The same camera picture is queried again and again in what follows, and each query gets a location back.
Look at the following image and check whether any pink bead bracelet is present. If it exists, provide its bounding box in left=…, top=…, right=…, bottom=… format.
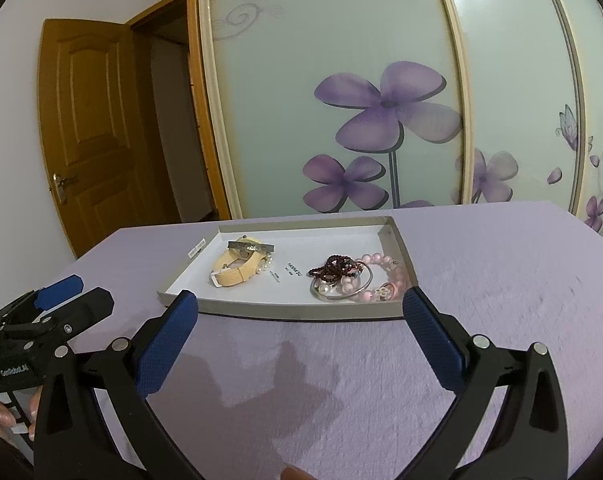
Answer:
left=340, top=251, right=410, bottom=305

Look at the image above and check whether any thin silver bangle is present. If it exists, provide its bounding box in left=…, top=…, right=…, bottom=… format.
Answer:
left=310, top=260, right=374, bottom=302

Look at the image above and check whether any engraved silver cuff bracelet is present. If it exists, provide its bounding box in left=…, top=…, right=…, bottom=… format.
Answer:
left=227, top=239, right=275, bottom=256

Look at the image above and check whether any brown wooden door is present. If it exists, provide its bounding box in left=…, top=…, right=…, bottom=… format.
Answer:
left=38, top=18, right=180, bottom=257

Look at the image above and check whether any person's right hand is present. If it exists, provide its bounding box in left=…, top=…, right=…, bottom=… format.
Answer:
left=280, top=465, right=317, bottom=480

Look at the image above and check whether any floral sliding wardrobe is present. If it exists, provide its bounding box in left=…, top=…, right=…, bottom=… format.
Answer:
left=186, top=0, right=603, bottom=236

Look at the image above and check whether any person's left hand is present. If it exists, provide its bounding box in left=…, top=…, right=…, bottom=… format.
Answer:
left=0, top=387, right=42, bottom=441

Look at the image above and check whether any dark red bead necklace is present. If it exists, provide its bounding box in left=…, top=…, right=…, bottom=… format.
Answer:
left=307, top=252, right=365, bottom=282

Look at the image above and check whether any grey cardboard tray box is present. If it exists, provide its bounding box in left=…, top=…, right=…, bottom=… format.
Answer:
left=157, top=214, right=417, bottom=322

